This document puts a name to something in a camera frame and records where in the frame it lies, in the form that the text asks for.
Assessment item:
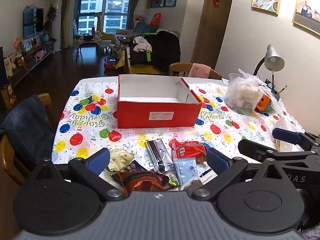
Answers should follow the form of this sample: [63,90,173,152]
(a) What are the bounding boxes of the television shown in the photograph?
[23,8,45,39]

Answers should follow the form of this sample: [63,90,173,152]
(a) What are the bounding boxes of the blue jeans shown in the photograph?
[0,95,55,164]

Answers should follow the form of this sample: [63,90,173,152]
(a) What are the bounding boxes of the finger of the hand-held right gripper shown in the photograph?
[272,127,320,153]
[238,139,314,165]

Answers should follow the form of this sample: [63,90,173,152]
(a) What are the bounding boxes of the wooden door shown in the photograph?
[191,0,235,70]

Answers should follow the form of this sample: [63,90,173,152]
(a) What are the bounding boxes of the cream snack packet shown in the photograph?
[107,149,135,172]

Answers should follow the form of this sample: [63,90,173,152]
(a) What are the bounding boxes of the brown orange snack packet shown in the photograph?
[116,170,170,197]

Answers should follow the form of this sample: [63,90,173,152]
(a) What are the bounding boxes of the clear plastic bag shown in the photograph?
[224,69,280,117]

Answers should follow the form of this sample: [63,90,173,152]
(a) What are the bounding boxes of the green houseplant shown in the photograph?
[44,5,58,30]

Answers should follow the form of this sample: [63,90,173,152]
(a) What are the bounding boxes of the grey desk lamp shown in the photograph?
[253,44,285,90]

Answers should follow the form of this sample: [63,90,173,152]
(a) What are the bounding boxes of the white garment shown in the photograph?
[132,37,152,53]

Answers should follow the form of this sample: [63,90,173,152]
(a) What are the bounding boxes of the dark television cabinet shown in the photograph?
[7,40,55,85]

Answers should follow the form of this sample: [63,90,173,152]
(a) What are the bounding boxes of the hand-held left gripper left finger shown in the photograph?
[25,148,125,202]

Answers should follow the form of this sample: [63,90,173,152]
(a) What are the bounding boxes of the light blue snack packet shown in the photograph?
[173,157,200,190]

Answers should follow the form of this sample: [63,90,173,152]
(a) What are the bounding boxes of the white standing air conditioner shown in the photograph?
[51,0,63,53]

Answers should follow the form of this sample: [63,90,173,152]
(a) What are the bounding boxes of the dark snack packet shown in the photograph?
[111,160,148,180]

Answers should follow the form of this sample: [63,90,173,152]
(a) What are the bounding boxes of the wooden chair with towel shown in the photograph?
[169,62,222,80]

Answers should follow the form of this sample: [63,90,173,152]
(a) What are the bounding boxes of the wooden coffee table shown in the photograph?
[74,39,100,55]

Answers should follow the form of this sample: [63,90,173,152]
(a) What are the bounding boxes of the purple fleece clothing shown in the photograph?
[300,226,320,240]

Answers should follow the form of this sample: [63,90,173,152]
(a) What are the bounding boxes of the balloon print tablecloth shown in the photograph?
[51,81,307,193]

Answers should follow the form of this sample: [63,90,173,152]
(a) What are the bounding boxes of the white blue snack packet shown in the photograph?
[197,164,218,183]

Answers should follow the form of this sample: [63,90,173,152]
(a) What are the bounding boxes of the pen holder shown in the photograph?
[265,80,288,97]

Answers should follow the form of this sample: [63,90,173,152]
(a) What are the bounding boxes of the red cardboard box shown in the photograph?
[117,74,202,129]

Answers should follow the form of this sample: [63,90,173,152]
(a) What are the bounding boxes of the red blue toy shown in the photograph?
[104,56,120,70]

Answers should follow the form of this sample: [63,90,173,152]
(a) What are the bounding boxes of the red orange bag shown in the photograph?
[149,13,162,26]

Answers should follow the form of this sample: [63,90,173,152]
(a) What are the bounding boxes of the yellow grey curtain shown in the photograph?
[61,0,75,49]

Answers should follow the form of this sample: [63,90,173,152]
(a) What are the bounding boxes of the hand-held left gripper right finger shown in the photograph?
[187,147,295,202]

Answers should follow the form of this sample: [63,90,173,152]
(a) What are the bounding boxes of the balcony window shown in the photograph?
[75,0,130,34]

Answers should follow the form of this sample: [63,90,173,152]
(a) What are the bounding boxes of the teal sofa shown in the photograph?
[134,22,160,34]

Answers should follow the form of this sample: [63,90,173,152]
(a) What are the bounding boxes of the orange toy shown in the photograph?
[255,95,275,113]

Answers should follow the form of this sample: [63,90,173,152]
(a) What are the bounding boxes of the black jacket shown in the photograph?
[129,31,181,73]

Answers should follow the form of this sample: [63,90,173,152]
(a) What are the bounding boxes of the wooden armchair yellow cushion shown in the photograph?
[125,47,175,75]

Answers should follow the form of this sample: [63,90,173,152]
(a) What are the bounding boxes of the wooden chair with jeans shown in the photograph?
[0,93,54,187]

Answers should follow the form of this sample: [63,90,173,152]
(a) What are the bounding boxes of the figure art wall picture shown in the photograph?
[292,0,320,35]

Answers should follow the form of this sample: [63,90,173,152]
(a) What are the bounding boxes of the red snack packet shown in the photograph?
[171,141,207,164]

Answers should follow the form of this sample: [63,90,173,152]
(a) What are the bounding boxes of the silver snack packet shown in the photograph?
[145,139,175,173]

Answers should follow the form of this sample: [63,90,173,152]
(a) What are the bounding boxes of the pink towel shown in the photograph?
[188,63,212,78]

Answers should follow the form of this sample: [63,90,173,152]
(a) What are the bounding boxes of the white paper bag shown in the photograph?
[4,58,13,78]

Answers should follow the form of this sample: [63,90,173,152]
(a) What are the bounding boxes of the yellow paper bag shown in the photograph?
[1,84,17,109]

